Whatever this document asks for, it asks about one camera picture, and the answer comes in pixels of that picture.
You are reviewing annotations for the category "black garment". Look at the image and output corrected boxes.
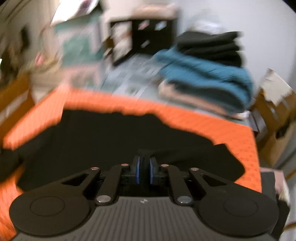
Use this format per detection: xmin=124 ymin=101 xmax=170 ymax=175
xmin=176 ymin=31 xmax=242 ymax=67
xmin=1 ymin=110 xmax=245 ymax=191

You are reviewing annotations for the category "orange patterned table mat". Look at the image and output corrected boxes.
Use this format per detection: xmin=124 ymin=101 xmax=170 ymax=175
xmin=1 ymin=89 xmax=261 ymax=240

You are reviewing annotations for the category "folded beige garment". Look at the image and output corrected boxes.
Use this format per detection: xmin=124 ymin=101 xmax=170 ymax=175
xmin=158 ymin=81 xmax=237 ymax=117

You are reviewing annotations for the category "light patterned tablecloth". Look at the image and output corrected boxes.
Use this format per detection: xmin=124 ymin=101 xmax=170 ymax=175
xmin=100 ymin=54 xmax=250 ymax=126

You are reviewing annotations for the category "folded teal knit sweater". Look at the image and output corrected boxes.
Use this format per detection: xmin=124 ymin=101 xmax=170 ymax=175
xmin=154 ymin=48 xmax=253 ymax=114

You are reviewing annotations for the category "brown cardboard box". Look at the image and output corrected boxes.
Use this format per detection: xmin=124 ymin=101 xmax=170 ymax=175
xmin=250 ymin=69 xmax=295 ymax=166

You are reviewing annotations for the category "folded black garment on stack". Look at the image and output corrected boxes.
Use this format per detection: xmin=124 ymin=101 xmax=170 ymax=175
xmin=176 ymin=31 xmax=242 ymax=67

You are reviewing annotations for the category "black cabinet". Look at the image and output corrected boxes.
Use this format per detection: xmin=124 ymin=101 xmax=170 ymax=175
xmin=109 ymin=17 xmax=178 ymax=66

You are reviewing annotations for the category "wooden chair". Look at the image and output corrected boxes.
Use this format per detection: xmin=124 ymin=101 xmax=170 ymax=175
xmin=1 ymin=74 xmax=35 ymax=146

